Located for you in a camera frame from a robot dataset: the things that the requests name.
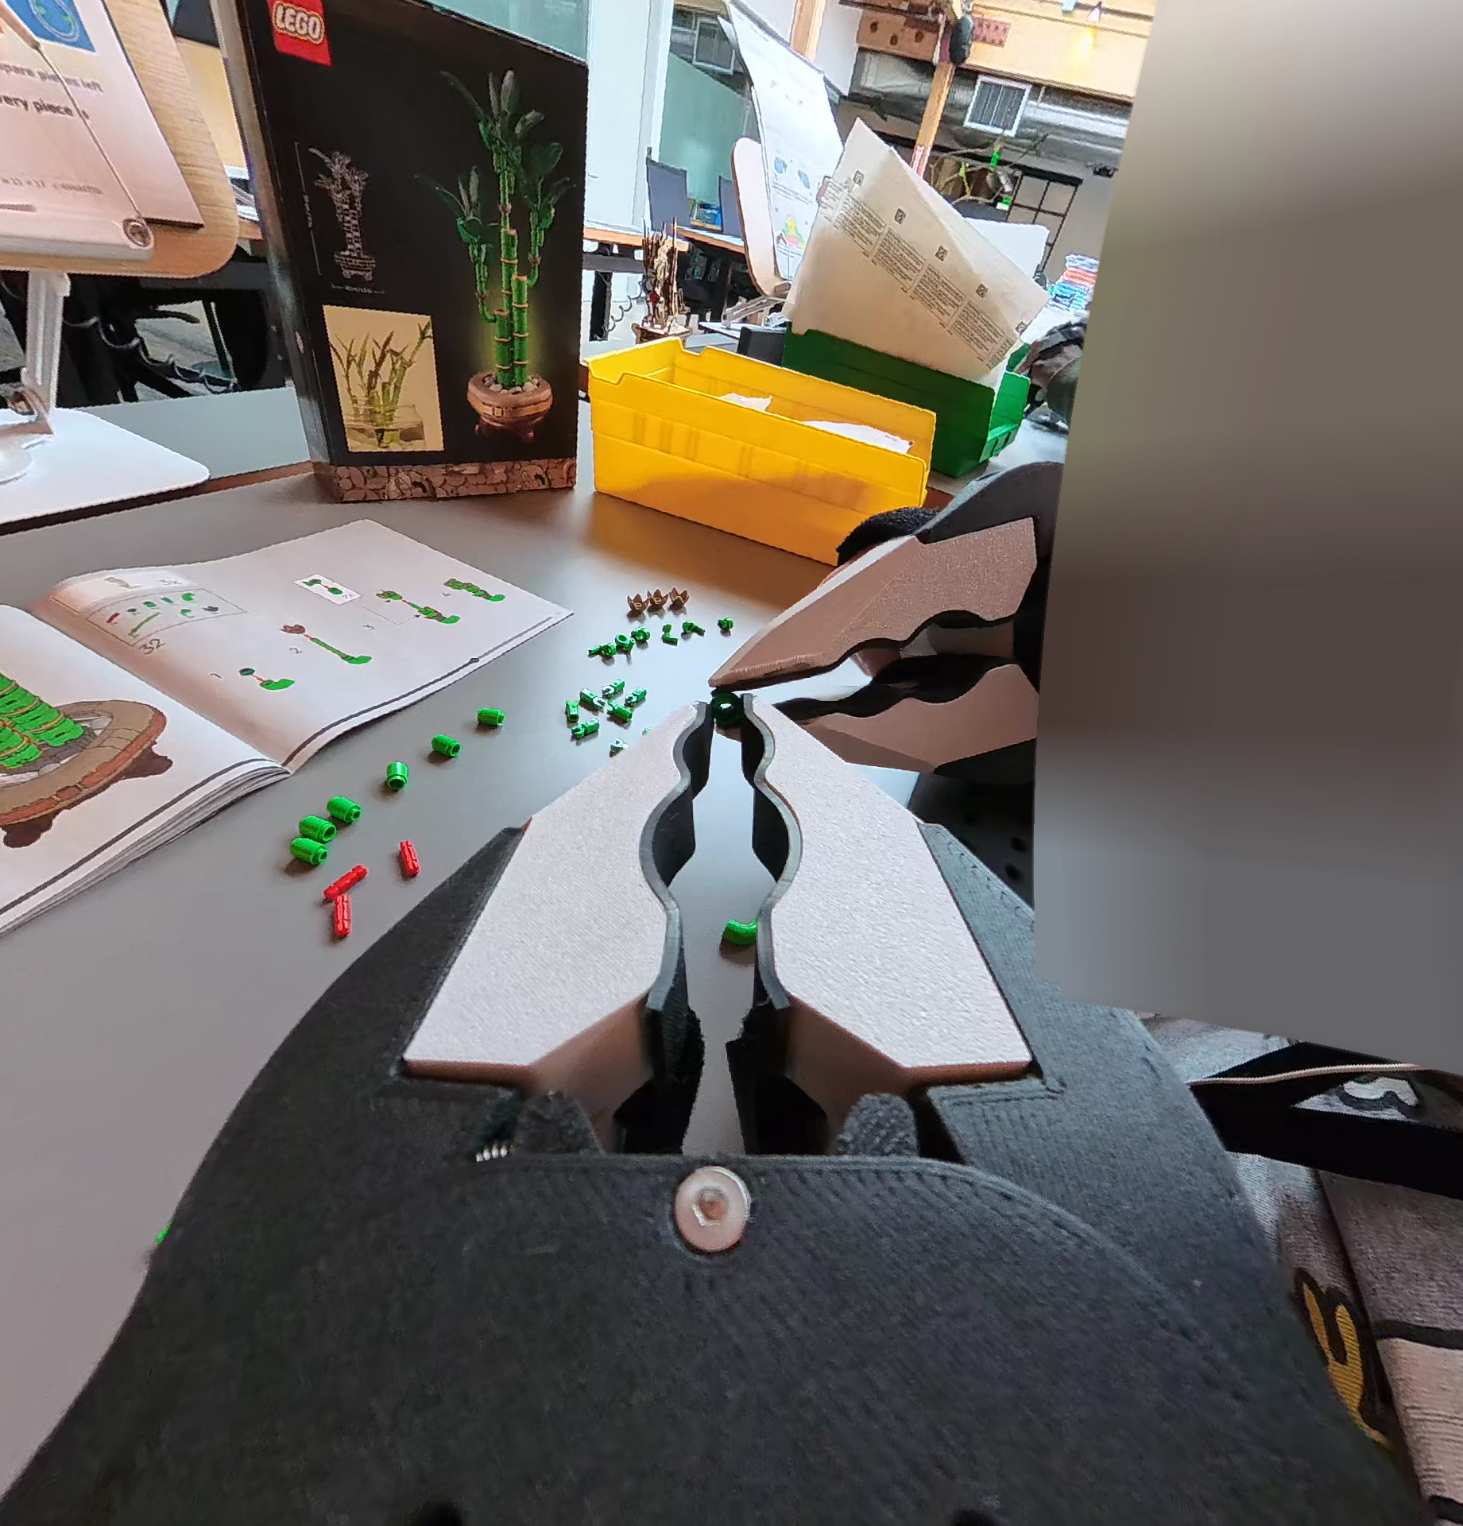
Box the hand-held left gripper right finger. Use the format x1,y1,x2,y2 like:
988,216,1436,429
743,695,1034,1116

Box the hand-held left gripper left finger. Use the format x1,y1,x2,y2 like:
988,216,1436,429
404,703,709,1092

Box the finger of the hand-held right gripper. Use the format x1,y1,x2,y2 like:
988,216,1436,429
791,659,1039,773
711,518,1039,693

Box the scattered small green lego pieces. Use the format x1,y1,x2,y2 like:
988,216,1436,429
564,613,736,758

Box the lego instruction booklet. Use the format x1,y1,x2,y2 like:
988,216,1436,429
0,518,574,955

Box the black lego set box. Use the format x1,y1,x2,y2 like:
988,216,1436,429
237,0,593,502

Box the green plastic bin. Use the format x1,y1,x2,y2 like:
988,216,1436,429
782,327,1034,479

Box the white paper in bin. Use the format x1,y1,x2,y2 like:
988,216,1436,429
731,387,917,455

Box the yellow plastic bin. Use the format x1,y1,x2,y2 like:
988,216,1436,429
586,335,939,565

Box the row of green round bricks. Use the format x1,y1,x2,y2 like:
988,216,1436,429
288,705,506,869

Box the white paper bags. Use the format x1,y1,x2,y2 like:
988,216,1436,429
789,117,1048,385

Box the wooden figure model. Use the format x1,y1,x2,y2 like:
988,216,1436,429
636,220,700,344

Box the white flip chart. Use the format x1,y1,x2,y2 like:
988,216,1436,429
729,5,845,288

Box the white stand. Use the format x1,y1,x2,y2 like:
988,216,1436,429
0,238,215,531

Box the wooden clipboard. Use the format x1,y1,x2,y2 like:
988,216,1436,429
99,0,247,278

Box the laminated instruction sheet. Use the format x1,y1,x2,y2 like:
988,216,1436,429
0,0,207,245

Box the black strap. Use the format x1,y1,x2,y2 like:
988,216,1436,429
1184,1037,1463,1206

